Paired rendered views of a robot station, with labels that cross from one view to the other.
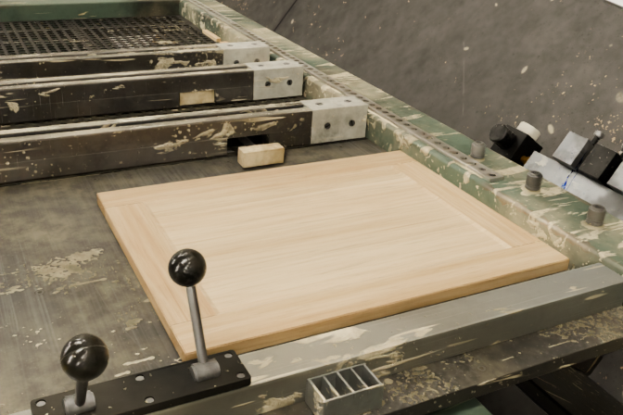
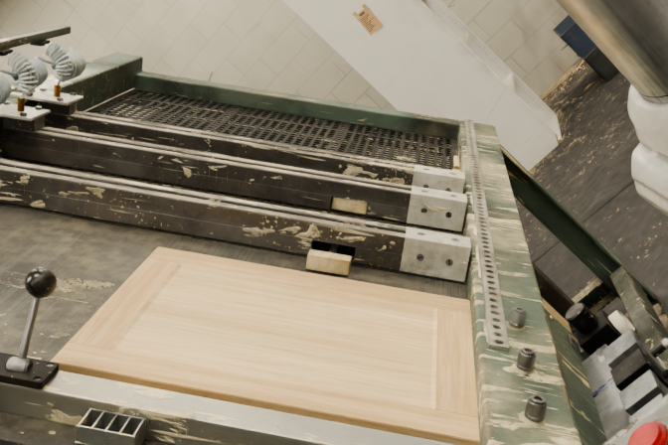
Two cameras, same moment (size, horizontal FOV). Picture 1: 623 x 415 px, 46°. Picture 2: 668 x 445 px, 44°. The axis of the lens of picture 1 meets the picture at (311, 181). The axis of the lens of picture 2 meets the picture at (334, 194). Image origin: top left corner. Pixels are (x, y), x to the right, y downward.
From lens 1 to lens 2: 0.70 m
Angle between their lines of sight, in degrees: 32
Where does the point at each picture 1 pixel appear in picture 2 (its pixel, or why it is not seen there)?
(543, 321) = not seen: outside the picture
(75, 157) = (174, 218)
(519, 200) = (490, 371)
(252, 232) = (226, 311)
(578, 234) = (497, 418)
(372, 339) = (168, 404)
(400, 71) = not seen: outside the picture
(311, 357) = (106, 393)
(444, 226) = (401, 370)
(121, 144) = (215, 217)
